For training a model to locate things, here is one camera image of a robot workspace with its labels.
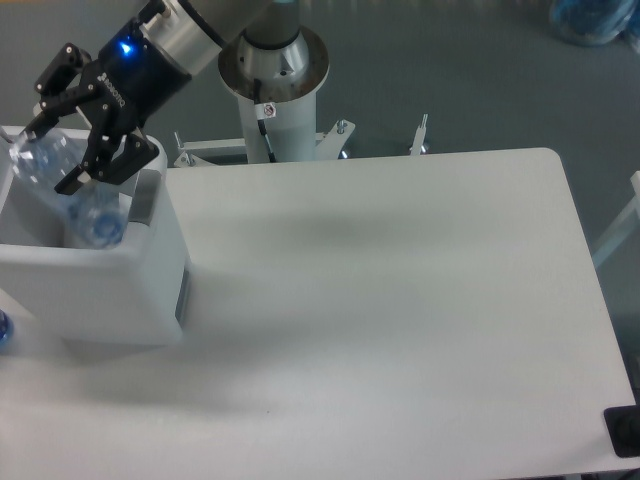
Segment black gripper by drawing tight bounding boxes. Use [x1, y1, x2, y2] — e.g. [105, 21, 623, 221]
[22, 18, 191, 196]

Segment clear plastic water bottle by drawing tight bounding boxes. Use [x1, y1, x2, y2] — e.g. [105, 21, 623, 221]
[8, 129, 128, 249]

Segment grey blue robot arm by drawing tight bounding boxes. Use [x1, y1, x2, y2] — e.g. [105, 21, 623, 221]
[24, 1, 300, 196]

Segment white trash can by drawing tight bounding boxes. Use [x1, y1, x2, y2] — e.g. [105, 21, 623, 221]
[1, 126, 190, 346]

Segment blue bottle cap at left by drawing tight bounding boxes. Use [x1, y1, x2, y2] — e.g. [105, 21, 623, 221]
[0, 310, 14, 350]

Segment blue plastic bags on floor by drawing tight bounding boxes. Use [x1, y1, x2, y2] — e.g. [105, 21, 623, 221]
[548, 0, 639, 47]

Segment black clamp at table edge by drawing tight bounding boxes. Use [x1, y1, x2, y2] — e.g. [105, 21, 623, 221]
[603, 405, 639, 458]

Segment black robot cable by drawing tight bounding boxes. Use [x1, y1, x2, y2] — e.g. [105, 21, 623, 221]
[252, 77, 279, 164]

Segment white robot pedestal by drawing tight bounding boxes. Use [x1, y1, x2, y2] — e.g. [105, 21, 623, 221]
[218, 26, 329, 164]

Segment white metal frame bracket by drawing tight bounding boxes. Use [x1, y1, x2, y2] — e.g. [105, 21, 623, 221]
[173, 119, 356, 168]

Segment white bolt post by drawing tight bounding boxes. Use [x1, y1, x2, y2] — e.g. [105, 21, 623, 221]
[409, 113, 430, 156]

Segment white frame at right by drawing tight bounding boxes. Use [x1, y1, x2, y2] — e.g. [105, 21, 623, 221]
[592, 171, 639, 269]

